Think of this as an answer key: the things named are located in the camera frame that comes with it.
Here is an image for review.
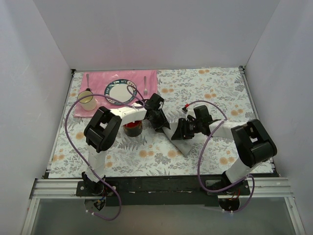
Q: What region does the grey cloth napkin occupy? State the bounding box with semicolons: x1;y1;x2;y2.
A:
162;122;193;156

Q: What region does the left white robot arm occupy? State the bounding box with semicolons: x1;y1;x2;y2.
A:
82;93;170;196

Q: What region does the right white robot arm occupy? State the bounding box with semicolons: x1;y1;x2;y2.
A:
168;105;277;195

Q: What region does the floral tablecloth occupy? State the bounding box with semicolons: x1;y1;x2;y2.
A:
48;68;255;178

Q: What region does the dark jar red lid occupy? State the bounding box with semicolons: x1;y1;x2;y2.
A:
123;120;143;137

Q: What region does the silver fork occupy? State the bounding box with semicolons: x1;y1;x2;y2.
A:
144;76;148;96

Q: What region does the pink placemat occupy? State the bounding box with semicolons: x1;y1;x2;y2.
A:
80;70;157;104

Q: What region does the white plate patterned rim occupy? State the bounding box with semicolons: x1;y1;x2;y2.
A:
104;79;137;105

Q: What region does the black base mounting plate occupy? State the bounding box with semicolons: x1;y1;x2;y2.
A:
76;175;250;207

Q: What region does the cream enamel mug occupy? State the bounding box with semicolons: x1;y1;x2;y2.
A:
78;90;97;111

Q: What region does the silver spoon on placemat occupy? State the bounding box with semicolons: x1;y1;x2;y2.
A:
86;73;91;92

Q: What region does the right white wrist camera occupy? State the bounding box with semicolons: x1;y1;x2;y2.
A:
182;104;195;120

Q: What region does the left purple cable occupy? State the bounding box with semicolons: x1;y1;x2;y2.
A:
65;84;150;221

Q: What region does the purple cable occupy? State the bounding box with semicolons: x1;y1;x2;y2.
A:
65;84;150;221
185;100;255;214

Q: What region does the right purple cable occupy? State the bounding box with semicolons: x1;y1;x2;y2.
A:
185;100;255;214

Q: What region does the aluminium frame rail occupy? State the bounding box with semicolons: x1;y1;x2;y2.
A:
29;177;305;235

